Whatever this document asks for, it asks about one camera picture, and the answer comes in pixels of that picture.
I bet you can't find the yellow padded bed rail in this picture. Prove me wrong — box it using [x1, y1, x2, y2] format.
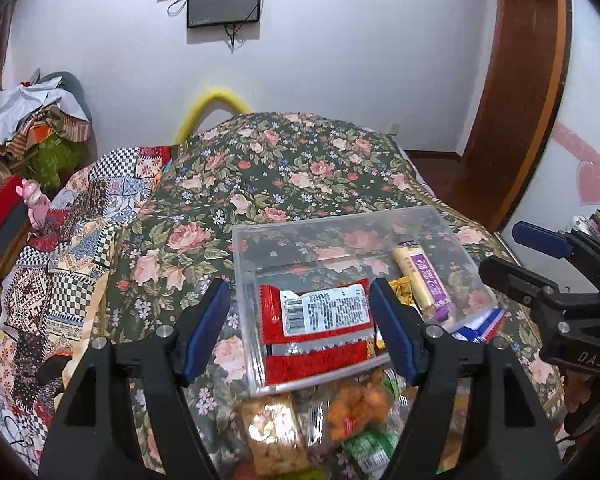
[174, 87, 253, 146]

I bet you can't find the yellow purple snack bar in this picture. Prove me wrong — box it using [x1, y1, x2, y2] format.
[392, 240, 455, 322]

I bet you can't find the red white blue packet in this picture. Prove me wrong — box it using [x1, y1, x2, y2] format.
[452, 307, 506, 344]

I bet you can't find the clear plastic box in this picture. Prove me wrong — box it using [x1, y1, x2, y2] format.
[231, 204, 502, 402]

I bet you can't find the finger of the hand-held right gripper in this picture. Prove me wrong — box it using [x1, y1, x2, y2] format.
[479, 254, 572, 322]
[511, 220, 600, 272]

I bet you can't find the red box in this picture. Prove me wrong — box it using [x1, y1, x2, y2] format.
[0, 175, 33, 257]

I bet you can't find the clear orange snack packet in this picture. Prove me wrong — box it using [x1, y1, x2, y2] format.
[324, 372, 398, 443]

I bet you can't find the patchwork quilt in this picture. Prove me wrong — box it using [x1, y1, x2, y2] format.
[0, 145, 181, 476]

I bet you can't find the small wall-mounted screen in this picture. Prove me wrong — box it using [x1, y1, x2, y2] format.
[186, 0, 264, 30]

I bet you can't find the dark floral blanket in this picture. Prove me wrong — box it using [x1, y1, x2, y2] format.
[100, 111, 566, 480]

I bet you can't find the small yellow snack packet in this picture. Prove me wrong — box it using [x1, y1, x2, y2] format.
[389, 278, 417, 307]

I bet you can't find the green snack packet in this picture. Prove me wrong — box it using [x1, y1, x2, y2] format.
[341, 425, 403, 478]

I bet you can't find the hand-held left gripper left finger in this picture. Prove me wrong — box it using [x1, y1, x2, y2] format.
[37, 278, 232, 480]

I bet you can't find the wooden door frame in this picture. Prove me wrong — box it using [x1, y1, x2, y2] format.
[462, 0, 573, 233]

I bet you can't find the red snack packet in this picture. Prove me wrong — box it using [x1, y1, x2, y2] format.
[258, 277, 377, 387]

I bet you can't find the pink plush toy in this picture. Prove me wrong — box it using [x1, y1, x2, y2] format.
[15, 178, 52, 228]

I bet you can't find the black cable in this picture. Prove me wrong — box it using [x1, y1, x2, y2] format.
[223, 22, 246, 52]

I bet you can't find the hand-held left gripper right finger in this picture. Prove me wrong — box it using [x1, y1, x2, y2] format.
[369, 277, 564, 480]

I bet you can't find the clear peanut brittle packet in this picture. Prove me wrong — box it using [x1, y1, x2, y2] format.
[238, 394, 312, 477]

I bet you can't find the pink heart wall sticker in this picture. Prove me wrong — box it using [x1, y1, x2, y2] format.
[575, 152, 600, 207]

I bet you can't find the pile of clothes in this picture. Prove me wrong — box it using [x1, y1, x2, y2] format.
[0, 71, 93, 196]

